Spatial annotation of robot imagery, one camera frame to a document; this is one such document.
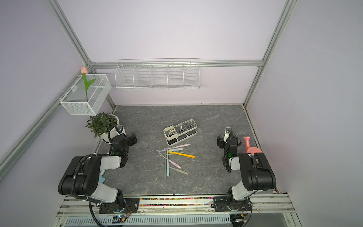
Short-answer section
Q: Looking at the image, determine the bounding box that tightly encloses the yellow toothbrush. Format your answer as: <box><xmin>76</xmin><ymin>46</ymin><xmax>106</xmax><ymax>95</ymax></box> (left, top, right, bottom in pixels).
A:
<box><xmin>168</xmin><ymin>151</ymin><xmax>195</xmax><ymax>159</ymax></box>

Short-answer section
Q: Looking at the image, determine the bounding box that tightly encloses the light blue toothbrush vertical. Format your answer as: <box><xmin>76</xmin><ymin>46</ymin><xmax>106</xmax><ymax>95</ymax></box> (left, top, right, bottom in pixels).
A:
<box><xmin>166</xmin><ymin>151</ymin><xmax>170</xmax><ymax>177</ymax></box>

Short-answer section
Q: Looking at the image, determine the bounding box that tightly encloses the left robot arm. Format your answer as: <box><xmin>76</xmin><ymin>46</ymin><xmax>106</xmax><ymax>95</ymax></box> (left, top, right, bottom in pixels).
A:
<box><xmin>58</xmin><ymin>133</ymin><xmax>137</xmax><ymax>213</ymax></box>

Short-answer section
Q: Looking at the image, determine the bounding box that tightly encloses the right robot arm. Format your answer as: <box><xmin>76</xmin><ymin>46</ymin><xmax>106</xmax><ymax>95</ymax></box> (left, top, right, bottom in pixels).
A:
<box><xmin>216</xmin><ymin>128</ymin><xmax>277</xmax><ymax>211</ymax></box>

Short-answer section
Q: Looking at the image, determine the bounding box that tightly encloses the pink toothbrush near holder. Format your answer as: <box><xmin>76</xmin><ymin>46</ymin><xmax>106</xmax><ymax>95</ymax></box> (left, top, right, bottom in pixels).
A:
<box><xmin>168</xmin><ymin>143</ymin><xmax>191</xmax><ymax>150</ymax></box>

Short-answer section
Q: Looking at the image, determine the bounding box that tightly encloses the grey-green toothbrush vertical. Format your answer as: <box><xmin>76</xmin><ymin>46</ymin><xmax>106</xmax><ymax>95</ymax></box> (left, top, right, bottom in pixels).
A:
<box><xmin>164</xmin><ymin>159</ymin><xmax>167</xmax><ymax>179</ymax></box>

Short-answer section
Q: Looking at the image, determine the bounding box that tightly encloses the cream toothbrush holder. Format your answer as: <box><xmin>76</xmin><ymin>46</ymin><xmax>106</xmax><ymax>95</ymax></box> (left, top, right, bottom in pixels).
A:
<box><xmin>163</xmin><ymin>119</ymin><xmax>198</xmax><ymax>147</ymax></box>

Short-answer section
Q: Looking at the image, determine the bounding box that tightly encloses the light blue toothbrush near holder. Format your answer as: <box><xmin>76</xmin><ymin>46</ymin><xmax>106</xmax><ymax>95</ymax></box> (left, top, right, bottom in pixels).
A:
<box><xmin>156</xmin><ymin>148</ymin><xmax>183</xmax><ymax>152</ymax></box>

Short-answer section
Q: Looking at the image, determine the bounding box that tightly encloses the pink toothbrush middle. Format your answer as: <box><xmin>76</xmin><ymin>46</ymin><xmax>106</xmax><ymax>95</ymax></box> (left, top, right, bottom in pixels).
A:
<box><xmin>160</xmin><ymin>155</ymin><xmax>181</xmax><ymax>169</ymax></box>

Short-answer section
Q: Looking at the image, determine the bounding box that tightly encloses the pink watering can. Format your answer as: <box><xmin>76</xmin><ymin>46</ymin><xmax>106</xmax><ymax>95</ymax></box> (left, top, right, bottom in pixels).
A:
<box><xmin>243</xmin><ymin>137</ymin><xmax>262</xmax><ymax>155</ymax></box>

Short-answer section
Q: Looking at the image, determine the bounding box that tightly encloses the potted green plant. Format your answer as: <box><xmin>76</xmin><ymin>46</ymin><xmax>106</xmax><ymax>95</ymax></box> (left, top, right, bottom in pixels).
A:
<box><xmin>85</xmin><ymin>112</ymin><xmax>120</xmax><ymax>144</ymax></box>

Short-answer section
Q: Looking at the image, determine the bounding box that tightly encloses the white mesh box basket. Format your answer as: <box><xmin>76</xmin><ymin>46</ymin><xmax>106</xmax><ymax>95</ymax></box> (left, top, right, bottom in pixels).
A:
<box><xmin>60</xmin><ymin>74</ymin><xmax>112</xmax><ymax>116</ymax></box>

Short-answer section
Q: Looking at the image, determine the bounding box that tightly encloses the white vent grille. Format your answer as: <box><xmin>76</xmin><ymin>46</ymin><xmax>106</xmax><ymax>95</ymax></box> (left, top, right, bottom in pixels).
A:
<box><xmin>63</xmin><ymin>214</ymin><xmax>232</xmax><ymax>227</ymax></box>

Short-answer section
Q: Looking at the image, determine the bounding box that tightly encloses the artificial pink tulip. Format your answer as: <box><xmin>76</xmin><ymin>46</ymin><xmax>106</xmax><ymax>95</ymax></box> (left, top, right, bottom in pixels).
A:
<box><xmin>81</xmin><ymin>66</ymin><xmax>95</xmax><ymax>102</ymax></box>

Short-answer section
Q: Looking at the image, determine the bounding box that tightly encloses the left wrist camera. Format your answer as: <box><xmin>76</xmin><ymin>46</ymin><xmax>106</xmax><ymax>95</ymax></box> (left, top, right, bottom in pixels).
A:
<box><xmin>115</xmin><ymin>125</ymin><xmax>125</xmax><ymax>135</ymax></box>

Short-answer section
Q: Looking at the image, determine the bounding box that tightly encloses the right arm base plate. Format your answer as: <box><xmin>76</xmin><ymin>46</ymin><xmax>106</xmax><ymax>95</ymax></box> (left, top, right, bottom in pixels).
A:
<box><xmin>211</xmin><ymin>196</ymin><xmax>252</xmax><ymax>212</ymax></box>

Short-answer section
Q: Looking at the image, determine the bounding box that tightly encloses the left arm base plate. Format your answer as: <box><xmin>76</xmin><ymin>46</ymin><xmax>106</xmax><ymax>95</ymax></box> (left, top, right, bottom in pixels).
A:
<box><xmin>99</xmin><ymin>197</ymin><xmax>140</xmax><ymax>214</ymax></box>

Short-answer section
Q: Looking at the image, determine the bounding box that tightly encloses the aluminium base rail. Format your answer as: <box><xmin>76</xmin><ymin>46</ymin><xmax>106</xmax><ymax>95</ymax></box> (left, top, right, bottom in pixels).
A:
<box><xmin>57</xmin><ymin>194</ymin><xmax>296</xmax><ymax>217</ymax></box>

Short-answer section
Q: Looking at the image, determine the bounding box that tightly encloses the white wire wall basket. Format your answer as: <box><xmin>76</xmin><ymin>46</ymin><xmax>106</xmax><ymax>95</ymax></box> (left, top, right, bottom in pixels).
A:
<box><xmin>115</xmin><ymin>58</ymin><xmax>200</xmax><ymax>89</ymax></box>

